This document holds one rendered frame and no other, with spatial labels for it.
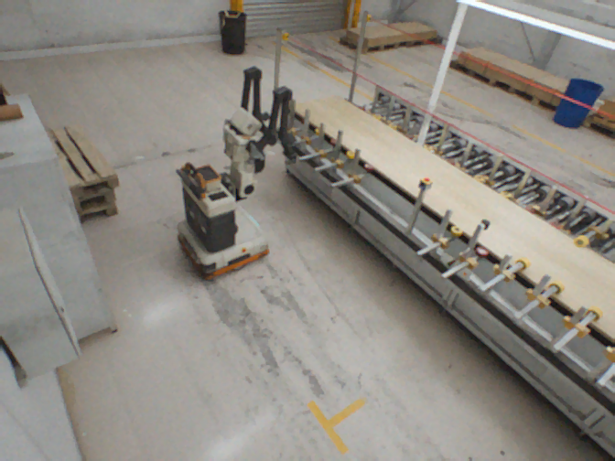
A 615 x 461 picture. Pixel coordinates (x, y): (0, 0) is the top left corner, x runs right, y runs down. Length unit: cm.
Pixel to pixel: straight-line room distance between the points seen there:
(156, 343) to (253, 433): 102
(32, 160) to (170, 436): 185
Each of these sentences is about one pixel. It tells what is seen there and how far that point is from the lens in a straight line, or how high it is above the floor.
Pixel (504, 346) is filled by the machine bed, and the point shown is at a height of 20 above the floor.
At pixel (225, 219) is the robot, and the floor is 62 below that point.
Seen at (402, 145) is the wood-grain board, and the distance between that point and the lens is 423.
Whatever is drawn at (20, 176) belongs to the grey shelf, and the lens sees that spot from 259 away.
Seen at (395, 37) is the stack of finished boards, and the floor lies 26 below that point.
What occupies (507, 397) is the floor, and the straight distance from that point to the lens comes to 364.
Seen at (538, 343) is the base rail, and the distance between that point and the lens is 309.
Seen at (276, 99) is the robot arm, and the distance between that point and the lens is 313.
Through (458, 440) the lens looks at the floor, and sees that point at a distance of 330.
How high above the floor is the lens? 279
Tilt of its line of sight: 40 degrees down
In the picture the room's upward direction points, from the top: 8 degrees clockwise
